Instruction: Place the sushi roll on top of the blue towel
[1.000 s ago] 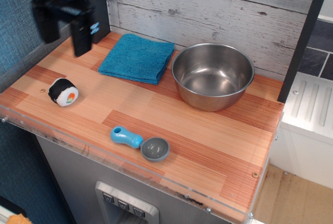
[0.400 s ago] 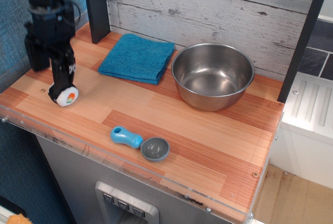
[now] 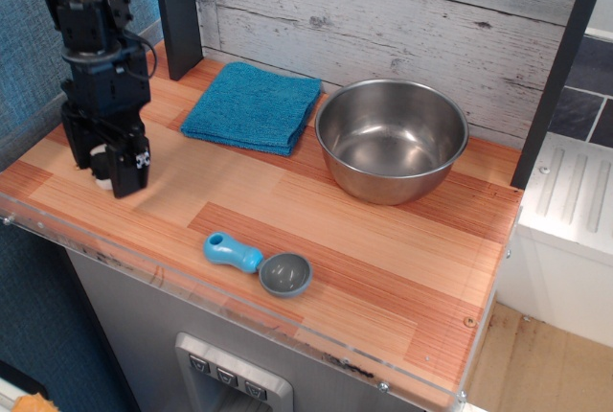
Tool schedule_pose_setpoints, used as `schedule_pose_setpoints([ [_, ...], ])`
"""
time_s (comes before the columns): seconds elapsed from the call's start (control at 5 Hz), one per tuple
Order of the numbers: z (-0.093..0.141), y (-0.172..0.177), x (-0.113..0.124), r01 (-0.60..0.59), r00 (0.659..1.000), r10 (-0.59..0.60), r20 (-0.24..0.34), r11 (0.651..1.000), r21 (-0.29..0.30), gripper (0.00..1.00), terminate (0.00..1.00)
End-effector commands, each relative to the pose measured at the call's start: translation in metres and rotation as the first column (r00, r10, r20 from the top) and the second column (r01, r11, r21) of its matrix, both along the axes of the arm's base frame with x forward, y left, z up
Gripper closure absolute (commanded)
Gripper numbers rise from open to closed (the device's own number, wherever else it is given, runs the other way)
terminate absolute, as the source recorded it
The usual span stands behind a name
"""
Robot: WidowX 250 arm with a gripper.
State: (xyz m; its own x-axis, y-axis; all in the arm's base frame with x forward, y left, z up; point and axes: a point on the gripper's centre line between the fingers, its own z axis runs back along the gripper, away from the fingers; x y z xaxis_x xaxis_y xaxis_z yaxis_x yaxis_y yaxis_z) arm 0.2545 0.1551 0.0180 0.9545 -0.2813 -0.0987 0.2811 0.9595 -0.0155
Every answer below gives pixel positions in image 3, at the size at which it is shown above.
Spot grey toy kitchen cabinet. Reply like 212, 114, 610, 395
64, 246, 432, 412

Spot blue grey toy scoop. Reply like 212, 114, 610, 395
203, 232, 313, 298

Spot plush sushi roll toy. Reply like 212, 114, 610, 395
90, 144, 113, 191

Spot stainless steel bowl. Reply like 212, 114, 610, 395
315, 79, 469, 205

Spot silver dispenser button panel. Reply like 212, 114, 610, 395
175, 332, 294, 411

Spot blue folded cloth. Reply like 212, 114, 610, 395
180, 62, 321, 156

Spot dark right vertical post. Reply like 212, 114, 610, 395
511, 0, 597, 190

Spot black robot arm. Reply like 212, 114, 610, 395
45, 0, 155, 198

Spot orange yellow object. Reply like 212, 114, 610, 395
11, 394, 59, 412

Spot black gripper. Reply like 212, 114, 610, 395
60, 45, 150, 198

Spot white ridged side cabinet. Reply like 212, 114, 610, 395
497, 133, 612, 346

